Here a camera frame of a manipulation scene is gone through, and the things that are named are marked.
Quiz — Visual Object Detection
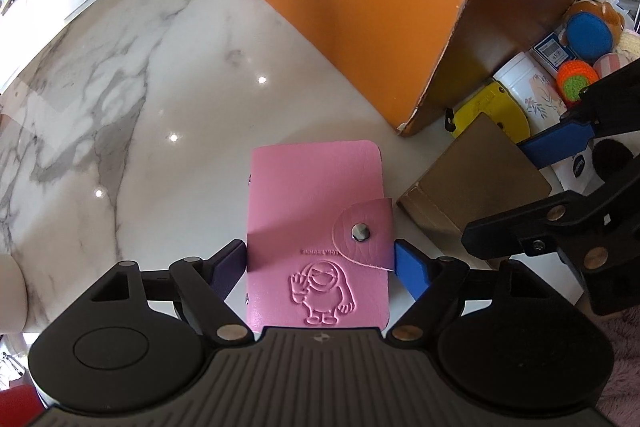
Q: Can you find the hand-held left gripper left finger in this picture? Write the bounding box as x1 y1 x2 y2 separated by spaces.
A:
87 239 253 343

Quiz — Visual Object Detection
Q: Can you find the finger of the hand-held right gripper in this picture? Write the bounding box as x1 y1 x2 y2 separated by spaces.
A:
461 167 640 270
517 57 640 170

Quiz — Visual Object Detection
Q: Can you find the brown bear plush keychain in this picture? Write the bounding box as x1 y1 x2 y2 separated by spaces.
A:
562 0 628 65

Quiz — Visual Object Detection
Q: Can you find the large orange cardboard box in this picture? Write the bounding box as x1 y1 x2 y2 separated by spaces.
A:
226 0 611 138

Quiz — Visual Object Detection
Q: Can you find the small brown cardboard box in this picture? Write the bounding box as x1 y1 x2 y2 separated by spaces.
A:
397 114 553 238

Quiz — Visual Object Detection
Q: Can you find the orange green crochet ball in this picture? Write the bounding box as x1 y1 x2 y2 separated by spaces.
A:
556 61 598 100

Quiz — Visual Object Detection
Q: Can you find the white and black plush toy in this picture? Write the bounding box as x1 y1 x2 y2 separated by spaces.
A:
590 137 640 192

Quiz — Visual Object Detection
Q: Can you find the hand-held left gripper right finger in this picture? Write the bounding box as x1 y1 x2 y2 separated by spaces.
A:
384 238 538 343

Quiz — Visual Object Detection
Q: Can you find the white pink knitted bunny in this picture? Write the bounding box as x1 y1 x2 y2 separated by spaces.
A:
592 29 640 78

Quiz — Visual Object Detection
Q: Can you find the white lotion tube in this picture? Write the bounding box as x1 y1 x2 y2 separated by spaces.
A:
492 53 608 198

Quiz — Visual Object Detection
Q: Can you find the blue card pack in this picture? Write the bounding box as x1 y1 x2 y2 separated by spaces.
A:
530 29 576 75

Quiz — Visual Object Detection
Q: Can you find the yellow tape measure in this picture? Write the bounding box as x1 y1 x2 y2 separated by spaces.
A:
445 79 531 142

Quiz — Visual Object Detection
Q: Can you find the pink card holder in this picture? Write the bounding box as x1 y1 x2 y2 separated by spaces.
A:
246 139 396 335

